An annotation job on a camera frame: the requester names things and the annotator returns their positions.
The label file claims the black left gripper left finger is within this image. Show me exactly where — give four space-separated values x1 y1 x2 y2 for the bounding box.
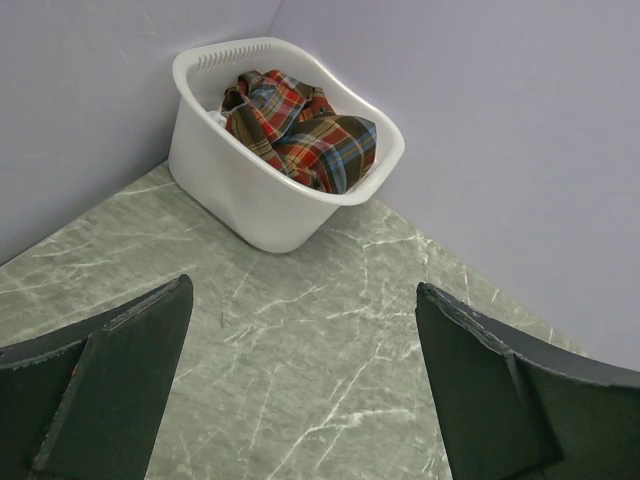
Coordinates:
1 275 194 479

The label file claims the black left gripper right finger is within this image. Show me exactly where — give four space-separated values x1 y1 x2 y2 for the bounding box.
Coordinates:
416 283 639 479

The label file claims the white plastic laundry basket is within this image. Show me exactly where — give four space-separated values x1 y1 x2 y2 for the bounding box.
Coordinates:
168 37 405 253

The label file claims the white crumpled shirt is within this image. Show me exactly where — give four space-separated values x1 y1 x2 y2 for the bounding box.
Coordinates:
207 110 227 129

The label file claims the red brown plaid shirt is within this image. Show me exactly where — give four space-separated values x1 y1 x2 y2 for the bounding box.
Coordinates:
221 70 377 194

